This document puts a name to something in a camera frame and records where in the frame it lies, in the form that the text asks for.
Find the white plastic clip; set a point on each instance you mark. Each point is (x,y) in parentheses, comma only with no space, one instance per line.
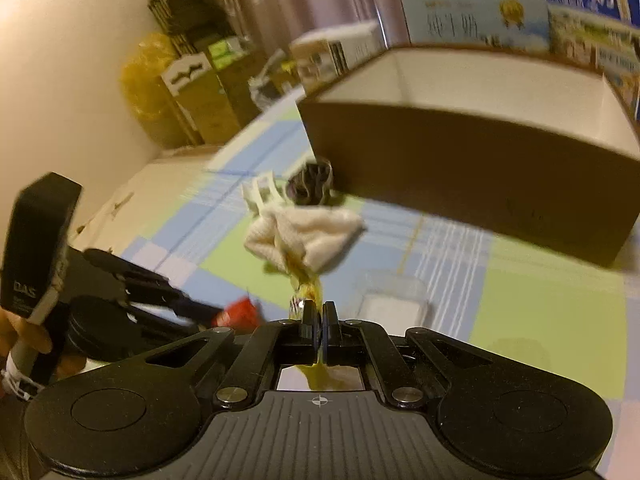
(262,195)

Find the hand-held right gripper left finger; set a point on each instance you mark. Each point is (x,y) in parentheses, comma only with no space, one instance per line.
(310,322)

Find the person's left hand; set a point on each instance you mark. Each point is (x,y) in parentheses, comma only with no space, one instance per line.
(22,337)

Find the brown storage box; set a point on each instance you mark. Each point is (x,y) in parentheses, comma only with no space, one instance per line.
(450,170)

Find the brown cardboard carton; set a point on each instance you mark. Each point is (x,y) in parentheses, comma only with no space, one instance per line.
(210,105)

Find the white product box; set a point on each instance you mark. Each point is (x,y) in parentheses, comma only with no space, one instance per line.
(332,55)

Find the light blue milk carton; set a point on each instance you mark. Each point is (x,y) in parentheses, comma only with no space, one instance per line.
(475,17)

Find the white cutout cardboard panel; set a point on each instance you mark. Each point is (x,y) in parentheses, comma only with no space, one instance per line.
(186,74)

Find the white knitted sock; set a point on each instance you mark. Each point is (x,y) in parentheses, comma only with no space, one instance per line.
(300,235)

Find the yellow plastic bag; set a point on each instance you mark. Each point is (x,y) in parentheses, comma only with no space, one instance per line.
(145,90)

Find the beige printed blanket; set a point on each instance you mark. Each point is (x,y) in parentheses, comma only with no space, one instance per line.
(130,195)

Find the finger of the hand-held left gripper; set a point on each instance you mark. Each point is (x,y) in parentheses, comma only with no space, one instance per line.
(150,280)
(160,322)

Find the red snack packet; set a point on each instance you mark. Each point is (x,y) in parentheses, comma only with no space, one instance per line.
(240,315)

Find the dark blue milk carton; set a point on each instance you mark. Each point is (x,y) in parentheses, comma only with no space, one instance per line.
(595,25)

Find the green tissue pack stack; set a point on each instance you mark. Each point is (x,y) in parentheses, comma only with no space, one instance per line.
(227,50)

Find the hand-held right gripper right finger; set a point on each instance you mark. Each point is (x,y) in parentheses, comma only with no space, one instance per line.
(330,322)

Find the yellow snack packet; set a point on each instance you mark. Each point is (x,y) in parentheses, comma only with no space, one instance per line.
(306,287)

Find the clear plastic case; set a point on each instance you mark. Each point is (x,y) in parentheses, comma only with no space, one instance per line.
(392,300)

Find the black folding cart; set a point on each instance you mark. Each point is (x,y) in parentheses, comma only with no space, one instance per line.
(190,5)

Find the checked tablecloth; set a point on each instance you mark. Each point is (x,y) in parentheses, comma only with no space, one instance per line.
(525,310)

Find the dark brown sock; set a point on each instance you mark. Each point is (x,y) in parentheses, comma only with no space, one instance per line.
(309,182)

